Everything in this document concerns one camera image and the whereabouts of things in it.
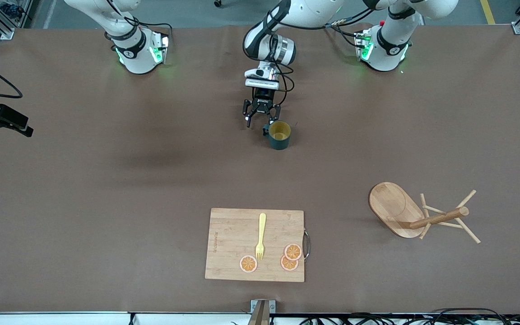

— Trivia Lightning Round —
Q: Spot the teal cup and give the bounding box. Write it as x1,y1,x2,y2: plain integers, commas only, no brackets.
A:
262,120,292,151

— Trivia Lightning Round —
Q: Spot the wooden mug tree rack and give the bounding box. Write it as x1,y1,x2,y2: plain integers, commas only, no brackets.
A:
368,181,482,245

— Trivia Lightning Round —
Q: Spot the yellow plastic fork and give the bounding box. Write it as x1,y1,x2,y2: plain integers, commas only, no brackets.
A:
255,213,267,261

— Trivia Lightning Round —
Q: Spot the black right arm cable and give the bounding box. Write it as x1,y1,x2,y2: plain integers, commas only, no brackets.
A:
106,0,173,36

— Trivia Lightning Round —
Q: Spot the bamboo cutting board, metal handle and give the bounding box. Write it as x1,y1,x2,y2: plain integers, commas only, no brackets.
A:
204,208,311,283

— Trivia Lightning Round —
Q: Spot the metal table edge bracket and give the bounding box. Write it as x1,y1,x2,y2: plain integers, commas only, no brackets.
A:
250,299,276,325

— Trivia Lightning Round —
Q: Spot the black cable bundle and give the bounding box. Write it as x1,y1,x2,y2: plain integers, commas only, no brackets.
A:
298,308,520,325

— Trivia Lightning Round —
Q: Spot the black camera on mount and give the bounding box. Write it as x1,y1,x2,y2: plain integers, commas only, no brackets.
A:
0,95,34,137

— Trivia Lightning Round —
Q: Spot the white table edge rail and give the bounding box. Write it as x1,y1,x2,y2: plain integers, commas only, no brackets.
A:
0,311,520,325

